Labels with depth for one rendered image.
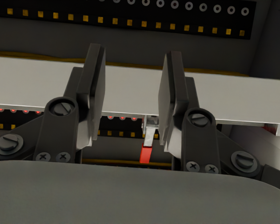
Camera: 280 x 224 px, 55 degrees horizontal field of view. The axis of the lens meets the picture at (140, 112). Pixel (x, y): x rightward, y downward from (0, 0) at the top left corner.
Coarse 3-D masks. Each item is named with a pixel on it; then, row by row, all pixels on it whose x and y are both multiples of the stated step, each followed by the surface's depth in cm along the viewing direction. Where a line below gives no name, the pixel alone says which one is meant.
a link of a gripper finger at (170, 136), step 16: (176, 64) 12; (176, 80) 11; (192, 80) 13; (160, 96) 14; (176, 96) 11; (192, 96) 12; (160, 112) 14; (176, 112) 11; (160, 128) 13; (176, 128) 11; (160, 144) 13; (176, 144) 11; (224, 144) 10; (224, 160) 10; (240, 160) 9; (256, 160) 10
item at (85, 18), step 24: (0, 0) 37; (24, 0) 37; (48, 0) 37; (72, 0) 37; (96, 0) 37; (120, 0) 38; (168, 0) 38; (192, 0) 38; (216, 0) 38; (240, 0) 38; (96, 24) 38; (120, 24) 38; (144, 24) 38; (168, 24) 38; (192, 24) 39; (216, 24) 39; (240, 24) 39
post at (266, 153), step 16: (272, 0) 40; (272, 16) 40; (272, 32) 40; (256, 48) 44; (272, 48) 39; (256, 64) 44; (272, 64) 39; (240, 128) 48; (240, 144) 48; (256, 144) 42; (272, 144) 38; (272, 160) 37
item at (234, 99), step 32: (0, 64) 25; (32, 64) 25; (64, 64) 25; (128, 64) 41; (0, 96) 26; (32, 96) 26; (128, 96) 26; (224, 96) 27; (256, 96) 27; (0, 128) 46; (128, 128) 48; (256, 128) 42
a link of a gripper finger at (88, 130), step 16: (96, 48) 13; (96, 64) 12; (80, 80) 11; (96, 80) 11; (80, 96) 10; (96, 96) 11; (80, 112) 11; (96, 112) 12; (16, 128) 10; (32, 128) 10; (80, 128) 11; (96, 128) 12; (0, 144) 9; (16, 144) 9; (32, 144) 9; (80, 144) 11; (0, 160) 9
